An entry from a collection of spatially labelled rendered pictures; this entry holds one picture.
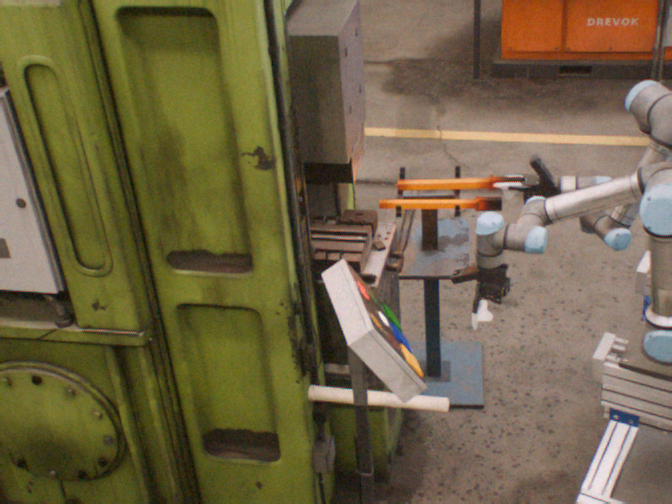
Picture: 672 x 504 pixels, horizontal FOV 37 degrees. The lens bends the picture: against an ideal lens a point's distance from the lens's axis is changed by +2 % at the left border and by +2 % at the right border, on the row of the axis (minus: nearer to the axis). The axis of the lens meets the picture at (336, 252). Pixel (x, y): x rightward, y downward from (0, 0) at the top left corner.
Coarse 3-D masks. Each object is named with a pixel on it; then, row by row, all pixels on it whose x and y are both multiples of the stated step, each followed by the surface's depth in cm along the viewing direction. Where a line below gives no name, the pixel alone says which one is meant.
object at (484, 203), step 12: (384, 204) 354; (396, 204) 354; (408, 204) 353; (420, 204) 353; (432, 204) 352; (444, 204) 351; (456, 204) 351; (468, 204) 350; (480, 204) 350; (492, 204) 350
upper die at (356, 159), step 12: (360, 144) 306; (360, 156) 307; (312, 168) 299; (324, 168) 299; (336, 168) 298; (348, 168) 297; (312, 180) 302; (324, 180) 301; (336, 180) 300; (348, 180) 299
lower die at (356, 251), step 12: (312, 228) 331; (324, 228) 332; (336, 228) 331; (348, 228) 330; (360, 228) 330; (312, 240) 326; (324, 240) 326; (336, 240) 325; (348, 240) 324; (360, 240) 323; (324, 252) 321; (336, 252) 321; (348, 252) 320; (360, 252) 319; (312, 264) 320; (324, 264) 319; (360, 264) 317
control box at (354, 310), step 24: (336, 264) 278; (336, 288) 271; (360, 288) 269; (336, 312) 264; (360, 312) 258; (384, 312) 281; (360, 336) 251; (384, 336) 257; (384, 360) 257; (408, 384) 264
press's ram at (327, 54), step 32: (320, 0) 292; (352, 0) 289; (288, 32) 273; (320, 32) 271; (352, 32) 285; (320, 64) 274; (352, 64) 288; (320, 96) 279; (352, 96) 290; (320, 128) 285; (352, 128) 293; (320, 160) 291
